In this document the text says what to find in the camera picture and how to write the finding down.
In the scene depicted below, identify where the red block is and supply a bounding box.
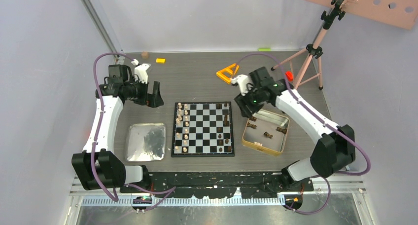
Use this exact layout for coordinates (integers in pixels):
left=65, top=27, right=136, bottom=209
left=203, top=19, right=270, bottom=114
left=285, top=71, right=294, bottom=82

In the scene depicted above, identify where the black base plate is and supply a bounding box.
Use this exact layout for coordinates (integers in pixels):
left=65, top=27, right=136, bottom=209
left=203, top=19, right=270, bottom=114
left=134, top=171, right=314, bottom=199

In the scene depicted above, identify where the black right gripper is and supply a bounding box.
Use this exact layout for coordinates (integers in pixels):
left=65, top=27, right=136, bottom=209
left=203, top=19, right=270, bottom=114
left=234, top=84, right=265, bottom=119

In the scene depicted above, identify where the dark chess piece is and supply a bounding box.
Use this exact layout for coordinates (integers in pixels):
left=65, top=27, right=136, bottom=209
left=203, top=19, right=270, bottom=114
left=223, top=114, right=229, bottom=126

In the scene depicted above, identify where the pink perforated board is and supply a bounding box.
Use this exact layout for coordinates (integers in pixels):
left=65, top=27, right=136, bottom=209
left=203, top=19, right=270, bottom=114
left=306, top=0, right=418, bottom=30

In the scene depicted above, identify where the green block at wall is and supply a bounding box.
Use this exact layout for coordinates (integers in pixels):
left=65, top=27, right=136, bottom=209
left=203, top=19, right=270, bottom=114
left=257, top=47, right=272, bottom=52

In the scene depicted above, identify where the pink tripod stand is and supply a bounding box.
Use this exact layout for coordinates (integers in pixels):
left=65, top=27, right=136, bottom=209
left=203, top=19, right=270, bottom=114
left=271, top=11, right=327, bottom=90

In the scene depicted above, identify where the black and white chessboard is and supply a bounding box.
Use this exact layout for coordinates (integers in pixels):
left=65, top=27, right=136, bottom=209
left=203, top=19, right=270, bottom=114
left=171, top=101, right=235, bottom=157

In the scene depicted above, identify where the yellow triangle toy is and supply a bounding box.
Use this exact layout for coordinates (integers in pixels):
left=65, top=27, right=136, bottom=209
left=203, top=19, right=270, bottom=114
left=216, top=63, right=240, bottom=84

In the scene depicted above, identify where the dark pawn in tin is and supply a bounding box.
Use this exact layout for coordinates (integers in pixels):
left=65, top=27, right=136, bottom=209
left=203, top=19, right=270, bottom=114
left=276, top=127, right=287, bottom=134

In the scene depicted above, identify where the gold square metal tin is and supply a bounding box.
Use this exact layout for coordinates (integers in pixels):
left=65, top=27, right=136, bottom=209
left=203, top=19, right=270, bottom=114
left=242, top=110, right=290, bottom=156

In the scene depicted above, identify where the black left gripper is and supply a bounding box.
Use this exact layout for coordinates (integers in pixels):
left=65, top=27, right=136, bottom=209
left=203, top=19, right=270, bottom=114
left=126, top=76, right=163, bottom=108

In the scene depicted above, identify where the silver tin lid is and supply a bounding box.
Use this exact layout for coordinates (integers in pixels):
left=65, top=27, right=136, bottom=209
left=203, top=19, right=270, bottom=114
left=125, top=123, right=166, bottom=162

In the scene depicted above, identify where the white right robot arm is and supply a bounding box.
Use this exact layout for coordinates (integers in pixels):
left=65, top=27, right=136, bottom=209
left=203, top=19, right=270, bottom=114
left=231, top=67, right=356, bottom=191

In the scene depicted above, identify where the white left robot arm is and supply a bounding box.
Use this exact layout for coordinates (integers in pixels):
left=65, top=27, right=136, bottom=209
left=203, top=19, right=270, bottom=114
left=71, top=63, right=164, bottom=192

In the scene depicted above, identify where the small yellow block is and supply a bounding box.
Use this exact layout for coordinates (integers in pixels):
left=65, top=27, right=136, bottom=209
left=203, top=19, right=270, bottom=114
left=155, top=58, right=166, bottom=64

